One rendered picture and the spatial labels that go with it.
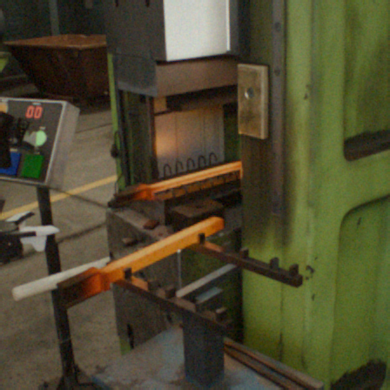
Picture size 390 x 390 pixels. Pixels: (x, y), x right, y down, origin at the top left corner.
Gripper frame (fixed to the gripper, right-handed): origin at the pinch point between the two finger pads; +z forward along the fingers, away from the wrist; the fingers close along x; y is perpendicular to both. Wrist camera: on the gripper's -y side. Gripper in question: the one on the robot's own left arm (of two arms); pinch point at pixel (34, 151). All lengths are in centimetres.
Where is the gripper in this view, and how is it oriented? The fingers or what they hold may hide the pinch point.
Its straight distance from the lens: 197.4
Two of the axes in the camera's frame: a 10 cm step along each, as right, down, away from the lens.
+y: 2.0, -9.7, 1.1
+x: -8.8, -1.3, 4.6
